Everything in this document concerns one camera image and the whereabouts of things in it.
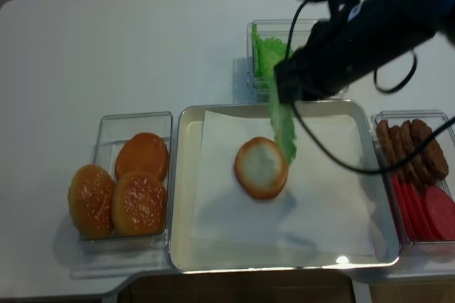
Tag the clear patty container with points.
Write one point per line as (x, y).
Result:
(399, 133)

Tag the silver metal tray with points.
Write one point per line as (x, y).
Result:
(190, 254)

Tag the right sesame bun top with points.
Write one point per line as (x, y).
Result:
(139, 205)

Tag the plain bun bottom in container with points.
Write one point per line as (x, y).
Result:
(143, 152)

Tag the remaining green lettuce pile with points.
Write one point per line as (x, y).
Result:
(266, 54)

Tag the clear lettuce cheese container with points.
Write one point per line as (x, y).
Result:
(274, 33)

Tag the sesame bun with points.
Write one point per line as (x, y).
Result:
(139, 205)
(90, 200)

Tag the bottom bun on tray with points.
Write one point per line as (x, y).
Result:
(260, 169)

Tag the clear bun container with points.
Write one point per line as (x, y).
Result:
(113, 133)

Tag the green lettuce leaf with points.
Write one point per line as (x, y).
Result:
(282, 124)

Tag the red tomato slices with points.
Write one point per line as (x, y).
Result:
(428, 217)

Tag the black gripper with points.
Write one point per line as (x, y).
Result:
(313, 72)

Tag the white paper sheet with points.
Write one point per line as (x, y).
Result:
(322, 205)

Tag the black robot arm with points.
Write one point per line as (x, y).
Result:
(359, 37)

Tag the left sesame bun top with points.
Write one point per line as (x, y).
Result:
(90, 200)

